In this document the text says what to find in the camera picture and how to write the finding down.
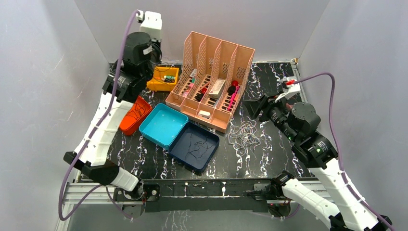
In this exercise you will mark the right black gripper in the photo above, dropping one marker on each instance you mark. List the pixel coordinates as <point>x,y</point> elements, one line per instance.
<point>264,103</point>

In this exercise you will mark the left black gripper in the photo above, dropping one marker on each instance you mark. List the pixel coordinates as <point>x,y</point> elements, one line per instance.
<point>152,70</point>

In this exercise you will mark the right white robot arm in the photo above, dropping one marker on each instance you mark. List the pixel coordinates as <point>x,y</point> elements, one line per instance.
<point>346,210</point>

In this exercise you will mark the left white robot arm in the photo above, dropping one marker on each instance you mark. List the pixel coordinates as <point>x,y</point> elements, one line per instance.
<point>126,80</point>

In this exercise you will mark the pink pen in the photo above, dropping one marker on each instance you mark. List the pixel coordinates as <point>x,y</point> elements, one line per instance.
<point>233,98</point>

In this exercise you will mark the red black bottle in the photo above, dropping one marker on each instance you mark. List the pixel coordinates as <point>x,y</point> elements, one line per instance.
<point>233,87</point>

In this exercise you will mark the yellow plastic bin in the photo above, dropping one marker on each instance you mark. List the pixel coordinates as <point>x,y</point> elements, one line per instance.
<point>160,71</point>

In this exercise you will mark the markers in yellow bin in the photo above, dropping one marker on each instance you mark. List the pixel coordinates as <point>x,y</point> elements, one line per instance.
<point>167,79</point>

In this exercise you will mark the white pink box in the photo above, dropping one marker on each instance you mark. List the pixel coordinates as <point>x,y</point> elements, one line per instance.
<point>217,88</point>

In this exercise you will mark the white stapler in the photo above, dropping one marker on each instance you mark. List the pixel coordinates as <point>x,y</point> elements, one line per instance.
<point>204,114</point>

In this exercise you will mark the peach file organizer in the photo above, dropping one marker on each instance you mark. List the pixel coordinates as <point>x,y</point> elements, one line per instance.
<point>206,59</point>

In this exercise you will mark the orange plastic tray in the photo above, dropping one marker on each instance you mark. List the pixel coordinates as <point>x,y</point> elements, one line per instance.
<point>135,116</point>

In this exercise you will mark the teal plastic tray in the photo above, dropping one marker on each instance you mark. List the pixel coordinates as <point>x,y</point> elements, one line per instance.
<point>162,125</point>

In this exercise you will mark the dark blue plastic tray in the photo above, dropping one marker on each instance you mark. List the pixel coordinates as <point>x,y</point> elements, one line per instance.
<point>194,147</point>

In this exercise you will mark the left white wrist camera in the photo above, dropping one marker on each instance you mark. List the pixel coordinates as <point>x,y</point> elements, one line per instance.
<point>151,23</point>

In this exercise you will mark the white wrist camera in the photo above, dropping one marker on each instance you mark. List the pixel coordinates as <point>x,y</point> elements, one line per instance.
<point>289,88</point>
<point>151,23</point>

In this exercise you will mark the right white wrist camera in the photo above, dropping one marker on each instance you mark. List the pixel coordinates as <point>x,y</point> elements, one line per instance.
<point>289,88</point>

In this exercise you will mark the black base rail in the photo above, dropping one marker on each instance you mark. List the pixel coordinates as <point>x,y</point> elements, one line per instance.
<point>214,195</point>

